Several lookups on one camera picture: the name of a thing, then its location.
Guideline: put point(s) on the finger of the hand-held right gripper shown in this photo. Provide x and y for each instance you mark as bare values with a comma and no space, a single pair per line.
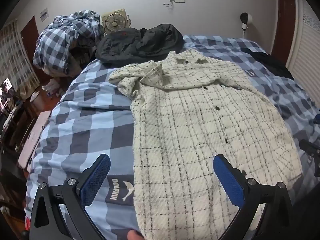
310,148

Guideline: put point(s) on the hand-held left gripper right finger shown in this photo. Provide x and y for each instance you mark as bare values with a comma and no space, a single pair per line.
230,182

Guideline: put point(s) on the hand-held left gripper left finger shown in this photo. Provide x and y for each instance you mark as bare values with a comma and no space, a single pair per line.
96,180

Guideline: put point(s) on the cream plaid shirt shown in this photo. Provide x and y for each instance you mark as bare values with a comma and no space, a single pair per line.
185,120

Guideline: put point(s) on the person's left hand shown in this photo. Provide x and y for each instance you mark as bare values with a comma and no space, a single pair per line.
136,235

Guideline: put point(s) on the blue checkered bed blanket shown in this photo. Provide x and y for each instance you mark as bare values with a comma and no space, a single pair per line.
87,130

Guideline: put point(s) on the pink bench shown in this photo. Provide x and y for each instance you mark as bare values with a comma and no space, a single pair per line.
32,140

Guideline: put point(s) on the dark cloth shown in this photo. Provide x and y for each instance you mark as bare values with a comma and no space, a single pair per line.
275,63

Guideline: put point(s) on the white plush toy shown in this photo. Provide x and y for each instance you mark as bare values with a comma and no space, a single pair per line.
51,85

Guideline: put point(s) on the white louvered wardrobe door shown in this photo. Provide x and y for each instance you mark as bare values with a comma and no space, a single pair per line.
307,42

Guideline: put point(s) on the brown wooden door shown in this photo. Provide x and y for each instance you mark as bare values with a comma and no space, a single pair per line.
285,30

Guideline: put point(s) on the black jacket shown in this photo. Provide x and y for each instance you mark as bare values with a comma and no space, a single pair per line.
140,45

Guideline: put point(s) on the checkered quilt pile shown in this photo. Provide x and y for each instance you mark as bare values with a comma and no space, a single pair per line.
60,40

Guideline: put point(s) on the black and white standing lamp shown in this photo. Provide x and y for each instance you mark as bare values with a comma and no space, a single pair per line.
245,17

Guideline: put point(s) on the patterned curtain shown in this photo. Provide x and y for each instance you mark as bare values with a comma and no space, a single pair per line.
12,55

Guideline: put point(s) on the beige box fan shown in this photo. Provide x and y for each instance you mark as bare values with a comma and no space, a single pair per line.
115,21

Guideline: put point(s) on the dark brown door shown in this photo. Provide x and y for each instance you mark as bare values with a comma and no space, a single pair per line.
30,32

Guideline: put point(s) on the white wall socket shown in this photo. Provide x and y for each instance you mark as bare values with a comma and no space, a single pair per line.
179,0

